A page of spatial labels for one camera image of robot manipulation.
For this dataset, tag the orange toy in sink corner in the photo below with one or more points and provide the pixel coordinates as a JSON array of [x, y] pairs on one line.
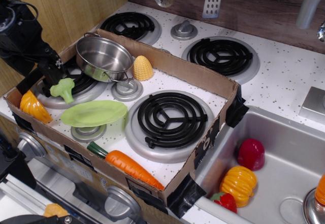
[[320, 191]]

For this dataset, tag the silver faucet spout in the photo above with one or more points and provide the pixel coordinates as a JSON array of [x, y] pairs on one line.
[[306, 13]]

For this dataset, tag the brown cardboard fence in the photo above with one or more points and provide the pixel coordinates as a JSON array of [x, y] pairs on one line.
[[181, 192]]

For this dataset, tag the orange toy piece bottom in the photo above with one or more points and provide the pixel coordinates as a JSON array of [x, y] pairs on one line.
[[54, 210]]

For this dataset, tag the silver oven knob left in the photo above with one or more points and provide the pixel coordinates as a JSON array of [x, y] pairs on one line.
[[30, 147]]

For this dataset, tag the back left black burner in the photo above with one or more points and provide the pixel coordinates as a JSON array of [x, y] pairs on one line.
[[136, 26]]

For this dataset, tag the green toy broccoli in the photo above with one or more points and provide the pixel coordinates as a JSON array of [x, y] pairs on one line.
[[63, 89]]

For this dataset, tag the black burner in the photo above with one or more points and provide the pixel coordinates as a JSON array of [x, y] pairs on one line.
[[86, 88], [228, 56], [136, 26], [165, 127]]

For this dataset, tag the orange toy pumpkin half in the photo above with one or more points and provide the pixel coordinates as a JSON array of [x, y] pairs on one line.
[[32, 106]]

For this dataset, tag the back right black burner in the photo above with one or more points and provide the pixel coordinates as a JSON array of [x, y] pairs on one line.
[[228, 56]]

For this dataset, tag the silver knob base centre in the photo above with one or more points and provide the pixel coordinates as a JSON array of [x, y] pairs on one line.
[[128, 90]]

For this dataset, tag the orange toy carrot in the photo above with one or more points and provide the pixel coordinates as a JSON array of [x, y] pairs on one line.
[[125, 164]]

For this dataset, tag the hanging metal spatula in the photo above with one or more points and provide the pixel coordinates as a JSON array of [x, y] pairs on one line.
[[211, 9]]

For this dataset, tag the yellow toy corn cob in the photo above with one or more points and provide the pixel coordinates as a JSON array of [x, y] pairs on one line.
[[142, 68]]

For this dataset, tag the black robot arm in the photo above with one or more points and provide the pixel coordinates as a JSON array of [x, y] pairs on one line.
[[22, 46]]

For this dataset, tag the silver knob base under plate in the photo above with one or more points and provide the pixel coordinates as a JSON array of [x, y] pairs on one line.
[[88, 134]]

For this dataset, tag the light green plastic plate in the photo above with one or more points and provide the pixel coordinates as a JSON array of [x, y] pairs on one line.
[[94, 113]]

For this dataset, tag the dark red toy pepper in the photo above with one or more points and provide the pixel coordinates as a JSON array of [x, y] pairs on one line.
[[251, 154]]

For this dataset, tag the silver toy sink basin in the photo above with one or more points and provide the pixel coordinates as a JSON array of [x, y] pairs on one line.
[[294, 164]]

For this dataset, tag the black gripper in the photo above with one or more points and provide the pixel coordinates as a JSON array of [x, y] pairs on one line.
[[22, 45]]

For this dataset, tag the silver faucet base plate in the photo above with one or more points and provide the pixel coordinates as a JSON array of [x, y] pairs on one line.
[[313, 105]]

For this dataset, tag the silver oven knob right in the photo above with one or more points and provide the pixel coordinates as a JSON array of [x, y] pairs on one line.
[[119, 205]]

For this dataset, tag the front left black burner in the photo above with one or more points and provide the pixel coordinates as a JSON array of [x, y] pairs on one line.
[[86, 88]]

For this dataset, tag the small steel pot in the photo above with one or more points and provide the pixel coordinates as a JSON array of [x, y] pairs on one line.
[[102, 59]]

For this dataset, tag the silver oven knob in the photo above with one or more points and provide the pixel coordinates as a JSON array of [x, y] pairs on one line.
[[30, 147], [119, 205]]

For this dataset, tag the yellow toy pumpkin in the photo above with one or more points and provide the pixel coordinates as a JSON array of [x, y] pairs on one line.
[[240, 182]]

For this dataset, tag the silver stove knob top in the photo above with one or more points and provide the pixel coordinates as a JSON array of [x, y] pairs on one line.
[[184, 31]]

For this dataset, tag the red toy strawberry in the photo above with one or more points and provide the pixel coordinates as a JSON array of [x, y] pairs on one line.
[[225, 200]]

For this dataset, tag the front right black burner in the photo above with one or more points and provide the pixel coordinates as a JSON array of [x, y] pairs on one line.
[[165, 127]]

